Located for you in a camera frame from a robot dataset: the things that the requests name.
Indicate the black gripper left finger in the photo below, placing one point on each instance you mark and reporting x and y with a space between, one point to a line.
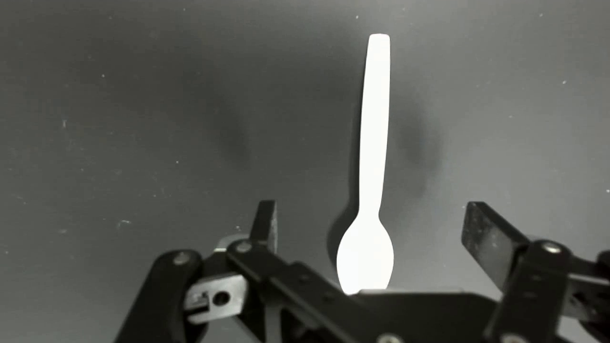
174 298

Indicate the white plastic spoon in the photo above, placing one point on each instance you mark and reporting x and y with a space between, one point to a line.
373 159

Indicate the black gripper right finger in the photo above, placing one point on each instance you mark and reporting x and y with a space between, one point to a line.
497 245

